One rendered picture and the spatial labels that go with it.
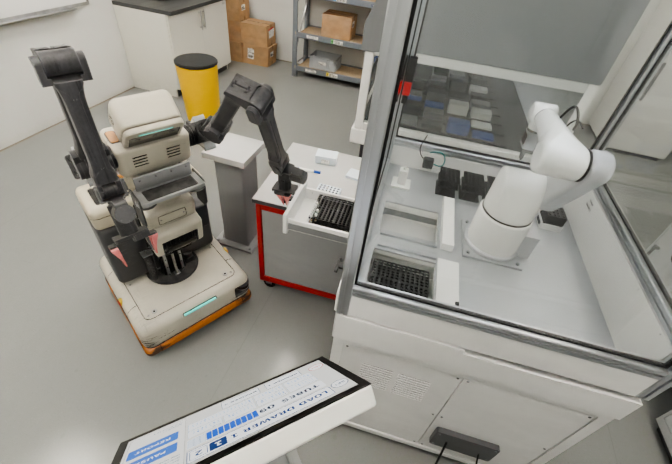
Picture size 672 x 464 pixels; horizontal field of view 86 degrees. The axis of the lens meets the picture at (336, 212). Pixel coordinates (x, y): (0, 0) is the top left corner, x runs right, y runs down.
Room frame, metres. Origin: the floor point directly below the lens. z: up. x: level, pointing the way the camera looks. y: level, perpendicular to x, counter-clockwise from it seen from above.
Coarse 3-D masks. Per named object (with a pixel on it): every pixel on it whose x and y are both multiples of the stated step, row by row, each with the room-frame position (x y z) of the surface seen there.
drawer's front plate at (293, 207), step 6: (300, 186) 1.36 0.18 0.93; (306, 186) 1.41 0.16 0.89; (300, 192) 1.32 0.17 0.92; (294, 198) 1.26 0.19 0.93; (300, 198) 1.32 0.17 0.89; (294, 204) 1.24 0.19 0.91; (300, 204) 1.32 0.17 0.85; (288, 210) 1.17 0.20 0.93; (294, 210) 1.24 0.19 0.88; (288, 216) 1.16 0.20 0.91; (294, 216) 1.24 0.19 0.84
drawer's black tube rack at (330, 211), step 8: (328, 200) 1.31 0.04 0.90; (336, 200) 1.32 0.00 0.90; (344, 200) 1.33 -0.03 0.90; (320, 208) 1.29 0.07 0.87; (328, 208) 1.25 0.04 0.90; (336, 208) 1.26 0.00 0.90; (344, 208) 1.27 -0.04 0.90; (352, 208) 1.28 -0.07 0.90; (320, 216) 1.20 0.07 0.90; (328, 216) 1.21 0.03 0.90; (336, 216) 1.21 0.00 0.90; (344, 216) 1.21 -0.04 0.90; (320, 224) 1.17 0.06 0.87; (328, 224) 1.18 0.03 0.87; (336, 224) 1.16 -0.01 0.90; (344, 224) 1.16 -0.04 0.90
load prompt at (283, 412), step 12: (312, 396) 0.33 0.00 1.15; (324, 396) 0.32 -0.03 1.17; (288, 408) 0.30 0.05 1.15; (300, 408) 0.29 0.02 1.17; (264, 420) 0.27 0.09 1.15; (276, 420) 0.27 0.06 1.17; (240, 432) 0.24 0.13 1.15; (252, 432) 0.24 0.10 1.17; (204, 444) 0.22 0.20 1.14; (216, 444) 0.22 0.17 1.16; (228, 444) 0.22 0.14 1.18; (192, 456) 0.19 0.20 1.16
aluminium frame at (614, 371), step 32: (416, 0) 0.69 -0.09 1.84; (384, 32) 0.68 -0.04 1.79; (384, 64) 0.68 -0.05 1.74; (384, 96) 0.68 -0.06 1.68; (384, 128) 0.68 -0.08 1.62; (352, 224) 0.68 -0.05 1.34; (352, 256) 0.69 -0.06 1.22; (352, 288) 0.68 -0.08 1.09; (384, 320) 0.66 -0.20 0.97; (416, 320) 0.64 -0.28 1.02; (448, 320) 0.63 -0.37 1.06; (480, 320) 0.62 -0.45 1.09; (480, 352) 0.61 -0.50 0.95; (512, 352) 0.59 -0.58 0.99; (544, 352) 0.58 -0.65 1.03; (576, 352) 0.57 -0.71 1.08; (608, 352) 0.57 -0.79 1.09; (608, 384) 0.54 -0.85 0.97; (640, 384) 0.53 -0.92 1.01
